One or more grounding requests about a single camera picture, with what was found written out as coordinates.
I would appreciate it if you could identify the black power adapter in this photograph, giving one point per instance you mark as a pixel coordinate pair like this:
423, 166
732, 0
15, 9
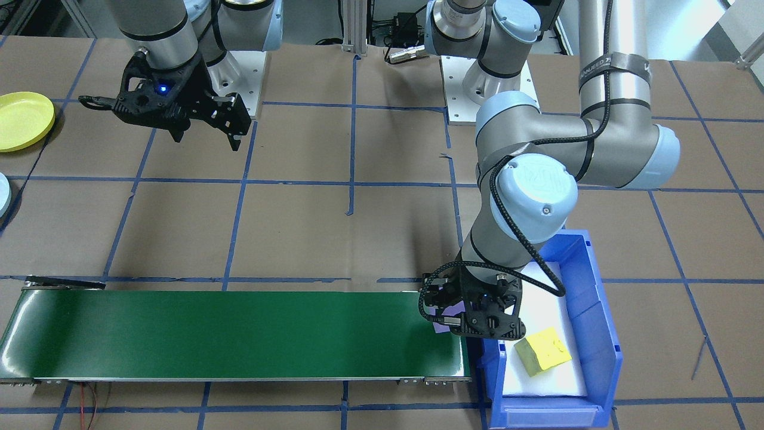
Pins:
406, 27

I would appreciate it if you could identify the yellow foam block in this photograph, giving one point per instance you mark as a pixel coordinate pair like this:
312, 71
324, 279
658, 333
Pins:
544, 352

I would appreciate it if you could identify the blue plastic bin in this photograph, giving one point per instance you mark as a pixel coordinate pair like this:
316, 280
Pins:
597, 334

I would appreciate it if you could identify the green conveyor belt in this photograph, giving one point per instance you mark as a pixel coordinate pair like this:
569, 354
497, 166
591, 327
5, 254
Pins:
239, 334

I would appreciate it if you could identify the silver cylindrical connector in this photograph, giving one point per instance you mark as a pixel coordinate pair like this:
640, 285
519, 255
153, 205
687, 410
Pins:
406, 54

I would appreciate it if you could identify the purple foam block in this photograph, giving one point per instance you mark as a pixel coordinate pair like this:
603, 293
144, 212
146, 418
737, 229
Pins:
441, 326

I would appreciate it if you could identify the light blue plate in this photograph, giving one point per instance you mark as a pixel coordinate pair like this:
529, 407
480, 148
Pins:
3, 194

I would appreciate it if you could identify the aluminium profile post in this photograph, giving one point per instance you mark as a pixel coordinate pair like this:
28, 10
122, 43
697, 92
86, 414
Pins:
353, 27

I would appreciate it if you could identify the yellow plate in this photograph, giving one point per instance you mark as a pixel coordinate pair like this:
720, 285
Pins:
24, 119

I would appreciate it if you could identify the aluminium frame bar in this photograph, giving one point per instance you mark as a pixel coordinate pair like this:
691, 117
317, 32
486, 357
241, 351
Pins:
80, 18
751, 58

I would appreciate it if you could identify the white foam pad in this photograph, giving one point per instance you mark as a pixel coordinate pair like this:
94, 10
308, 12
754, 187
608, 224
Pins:
549, 382

